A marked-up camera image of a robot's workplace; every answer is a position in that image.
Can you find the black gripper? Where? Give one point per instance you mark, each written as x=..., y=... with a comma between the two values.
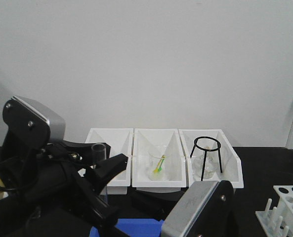
x=60, y=178

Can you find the clear glass test tube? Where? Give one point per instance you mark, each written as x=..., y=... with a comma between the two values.
x=98, y=151

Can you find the robot arm link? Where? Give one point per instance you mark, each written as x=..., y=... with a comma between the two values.
x=31, y=125
x=204, y=210

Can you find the white test tube rack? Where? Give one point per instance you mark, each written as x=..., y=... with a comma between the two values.
x=278, y=221

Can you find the left white storage bin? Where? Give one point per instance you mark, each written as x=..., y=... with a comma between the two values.
x=121, y=142

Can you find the white storage bin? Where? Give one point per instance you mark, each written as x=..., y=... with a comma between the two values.
x=144, y=140
x=121, y=142
x=231, y=163

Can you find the middle white storage bin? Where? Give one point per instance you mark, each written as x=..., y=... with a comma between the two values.
x=144, y=140

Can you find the yellow green plastic spoons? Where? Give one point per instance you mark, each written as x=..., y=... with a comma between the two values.
x=159, y=165

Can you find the beaker in middle bin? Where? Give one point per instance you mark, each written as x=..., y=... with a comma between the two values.
x=154, y=157

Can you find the blue plastic tray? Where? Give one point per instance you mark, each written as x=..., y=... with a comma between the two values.
x=140, y=227

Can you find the glass flask in right bin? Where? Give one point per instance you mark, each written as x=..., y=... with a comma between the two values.
x=197, y=161

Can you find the right white storage bin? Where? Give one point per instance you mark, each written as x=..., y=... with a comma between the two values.
x=231, y=163

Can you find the black wire tripod stand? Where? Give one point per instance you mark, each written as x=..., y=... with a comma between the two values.
x=209, y=144

